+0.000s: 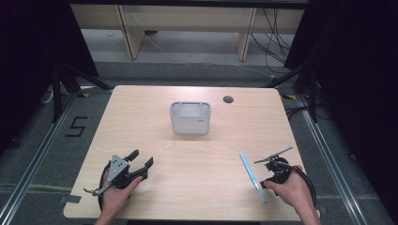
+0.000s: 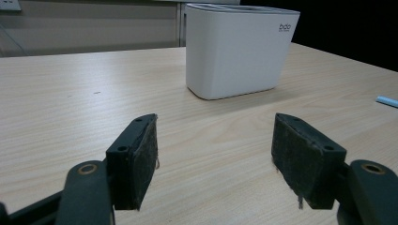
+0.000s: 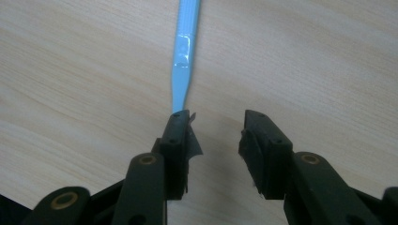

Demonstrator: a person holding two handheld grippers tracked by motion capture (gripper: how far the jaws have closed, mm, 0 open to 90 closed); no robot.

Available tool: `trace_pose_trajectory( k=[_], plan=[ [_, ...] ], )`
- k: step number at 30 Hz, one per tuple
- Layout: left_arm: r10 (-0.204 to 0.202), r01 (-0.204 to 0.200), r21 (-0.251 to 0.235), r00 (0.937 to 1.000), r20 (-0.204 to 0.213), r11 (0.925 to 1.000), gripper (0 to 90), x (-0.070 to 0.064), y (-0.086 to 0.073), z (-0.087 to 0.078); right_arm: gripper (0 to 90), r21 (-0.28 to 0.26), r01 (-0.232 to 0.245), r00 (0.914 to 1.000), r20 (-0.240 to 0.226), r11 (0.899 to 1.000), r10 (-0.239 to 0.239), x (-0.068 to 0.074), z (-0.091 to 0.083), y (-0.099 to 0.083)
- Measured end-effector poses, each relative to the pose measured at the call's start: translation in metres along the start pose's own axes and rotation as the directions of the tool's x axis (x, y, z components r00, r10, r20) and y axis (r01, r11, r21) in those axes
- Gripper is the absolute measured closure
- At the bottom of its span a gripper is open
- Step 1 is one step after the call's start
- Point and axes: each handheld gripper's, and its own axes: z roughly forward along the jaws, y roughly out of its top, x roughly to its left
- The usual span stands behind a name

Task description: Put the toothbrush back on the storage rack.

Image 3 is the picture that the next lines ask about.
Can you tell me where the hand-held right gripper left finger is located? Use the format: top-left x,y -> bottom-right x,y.
111,109 -> 204,225

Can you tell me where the light blue plastic tool handle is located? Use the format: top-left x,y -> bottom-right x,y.
171,0 -> 202,114

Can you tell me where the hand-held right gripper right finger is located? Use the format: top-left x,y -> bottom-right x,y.
237,109 -> 383,225

